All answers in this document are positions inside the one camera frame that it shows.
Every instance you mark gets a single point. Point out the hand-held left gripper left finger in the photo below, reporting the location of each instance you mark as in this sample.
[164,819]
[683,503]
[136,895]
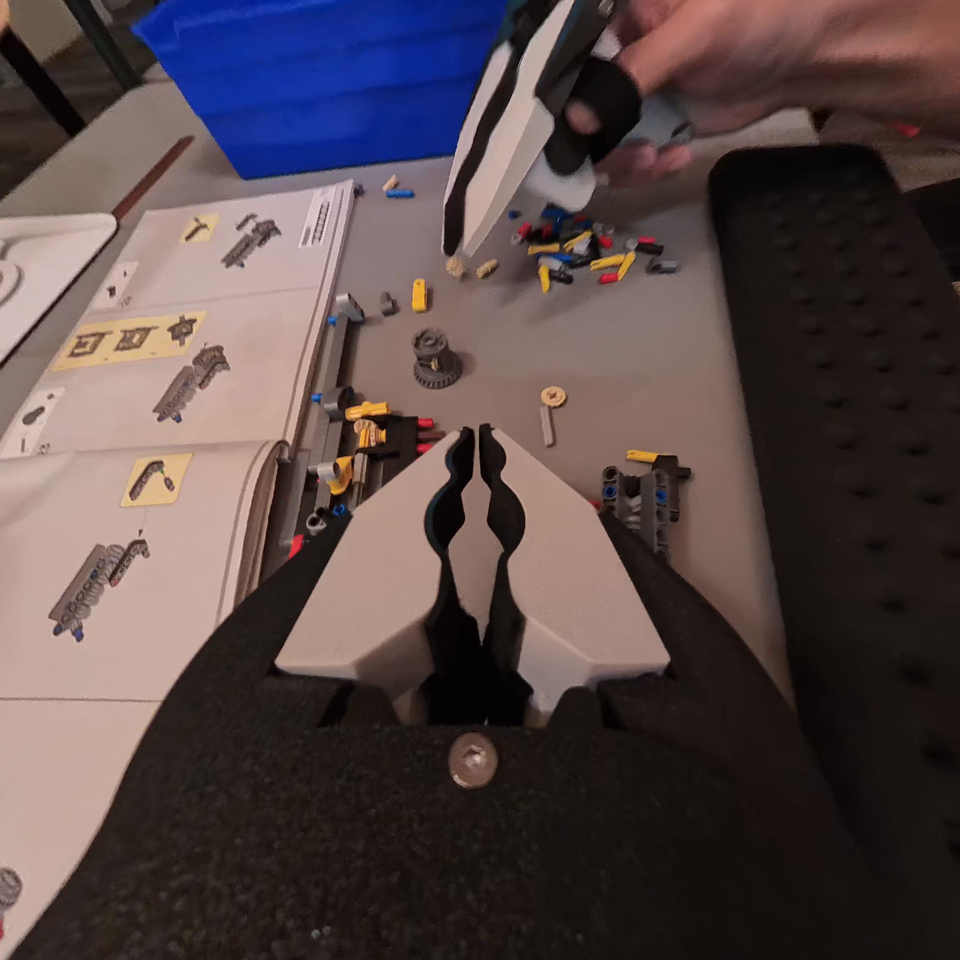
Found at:
[375,584]

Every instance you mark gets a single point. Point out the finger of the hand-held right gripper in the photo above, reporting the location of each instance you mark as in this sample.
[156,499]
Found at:
[518,172]
[474,141]

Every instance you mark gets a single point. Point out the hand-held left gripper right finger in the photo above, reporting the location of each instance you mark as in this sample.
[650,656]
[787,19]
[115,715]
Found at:
[576,599]

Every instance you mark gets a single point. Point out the grey lego differential housing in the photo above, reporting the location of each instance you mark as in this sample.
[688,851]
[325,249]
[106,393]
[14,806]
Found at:
[436,358]

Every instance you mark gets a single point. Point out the tan lego bushing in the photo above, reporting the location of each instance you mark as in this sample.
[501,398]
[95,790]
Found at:
[555,396]

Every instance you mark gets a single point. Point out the pile of small lego pins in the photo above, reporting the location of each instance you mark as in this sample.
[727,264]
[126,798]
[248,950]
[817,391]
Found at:
[576,251]

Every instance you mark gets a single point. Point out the lego engine subassembly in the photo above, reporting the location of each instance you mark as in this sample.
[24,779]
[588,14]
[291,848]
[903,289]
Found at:
[644,496]

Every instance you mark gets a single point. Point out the lego chassis assembly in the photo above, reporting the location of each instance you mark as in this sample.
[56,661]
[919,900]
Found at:
[352,450]

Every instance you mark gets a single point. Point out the yellow lego connector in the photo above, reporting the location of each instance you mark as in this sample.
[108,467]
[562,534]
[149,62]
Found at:
[419,294]

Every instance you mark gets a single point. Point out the grey lego axle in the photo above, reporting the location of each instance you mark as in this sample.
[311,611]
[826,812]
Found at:
[548,426]

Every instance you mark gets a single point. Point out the dark grey lego connector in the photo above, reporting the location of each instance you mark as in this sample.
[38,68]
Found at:
[386,303]

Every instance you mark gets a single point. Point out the lego instruction booklet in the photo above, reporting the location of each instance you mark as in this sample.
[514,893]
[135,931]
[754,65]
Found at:
[186,361]

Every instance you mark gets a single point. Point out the person's right hand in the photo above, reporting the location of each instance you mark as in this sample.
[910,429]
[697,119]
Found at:
[787,62]

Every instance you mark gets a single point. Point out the blue plastic bin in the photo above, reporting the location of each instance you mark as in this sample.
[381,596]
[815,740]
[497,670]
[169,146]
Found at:
[315,73]

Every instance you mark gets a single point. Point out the white board stand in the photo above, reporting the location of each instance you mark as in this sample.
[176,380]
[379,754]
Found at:
[46,261]

